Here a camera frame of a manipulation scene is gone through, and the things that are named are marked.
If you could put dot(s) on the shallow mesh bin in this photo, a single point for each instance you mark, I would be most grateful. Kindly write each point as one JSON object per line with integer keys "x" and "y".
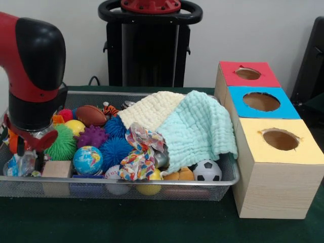
{"x": 126, "y": 189}

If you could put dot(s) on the dark green table cloth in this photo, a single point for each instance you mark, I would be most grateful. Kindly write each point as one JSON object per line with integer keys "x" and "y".
{"x": 152, "y": 222}
{"x": 317, "y": 103}

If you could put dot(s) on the wooden block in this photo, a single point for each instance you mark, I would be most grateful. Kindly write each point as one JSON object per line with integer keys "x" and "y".
{"x": 57, "y": 168}

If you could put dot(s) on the green spiky ball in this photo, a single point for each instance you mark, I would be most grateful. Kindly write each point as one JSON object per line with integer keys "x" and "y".
{"x": 64, "y": 146}

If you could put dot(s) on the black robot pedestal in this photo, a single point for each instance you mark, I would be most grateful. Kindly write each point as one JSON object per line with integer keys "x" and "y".
{"x": 152, "y": 63}

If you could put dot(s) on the wooden box with three holes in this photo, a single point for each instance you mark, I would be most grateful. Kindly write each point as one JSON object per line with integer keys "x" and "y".
{"x": 273, "y": 189}

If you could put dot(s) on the purple spiky toy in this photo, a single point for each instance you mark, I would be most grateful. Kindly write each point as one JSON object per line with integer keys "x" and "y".
{"x": 92, "y": 136}

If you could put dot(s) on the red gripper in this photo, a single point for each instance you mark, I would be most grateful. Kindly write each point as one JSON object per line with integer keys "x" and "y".
{"x": 46, "y": 140}

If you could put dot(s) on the mint green cloth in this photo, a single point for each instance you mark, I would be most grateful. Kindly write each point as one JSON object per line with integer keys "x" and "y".
{"x": 197, "y": 131}

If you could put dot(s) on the blue spiky ball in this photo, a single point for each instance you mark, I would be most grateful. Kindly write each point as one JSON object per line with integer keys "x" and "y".
{"x": 115, "y": 153}

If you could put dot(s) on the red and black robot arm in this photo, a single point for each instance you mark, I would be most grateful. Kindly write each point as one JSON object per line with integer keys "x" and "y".
{"x": 33, "y": 63}

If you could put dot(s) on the brown toy football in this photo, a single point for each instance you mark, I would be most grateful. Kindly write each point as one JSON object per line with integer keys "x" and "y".
{"x": 90, "y": 116}

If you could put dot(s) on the globe print ball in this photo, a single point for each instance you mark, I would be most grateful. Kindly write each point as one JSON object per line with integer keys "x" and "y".
{"x": 88, "y": 160}

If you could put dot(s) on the black and white soccer ball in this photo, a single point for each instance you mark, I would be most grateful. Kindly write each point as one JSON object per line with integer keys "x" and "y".
{"x": 207, "y": 170}

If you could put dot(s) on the cream white cloth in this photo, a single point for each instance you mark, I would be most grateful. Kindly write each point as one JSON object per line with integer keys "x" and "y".
{"x": 149, "y": 111}

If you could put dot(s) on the clear plastic bottle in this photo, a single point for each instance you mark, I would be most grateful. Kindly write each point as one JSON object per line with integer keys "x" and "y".
{"x": 19, "y": 165}

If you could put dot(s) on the colourful dotted cloth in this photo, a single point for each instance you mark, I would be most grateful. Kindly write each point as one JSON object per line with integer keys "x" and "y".
{"x": 140, "y": 157}

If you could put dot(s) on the black upright panel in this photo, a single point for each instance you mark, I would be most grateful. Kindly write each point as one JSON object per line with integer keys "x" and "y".
{"x": 311, "y": 63}

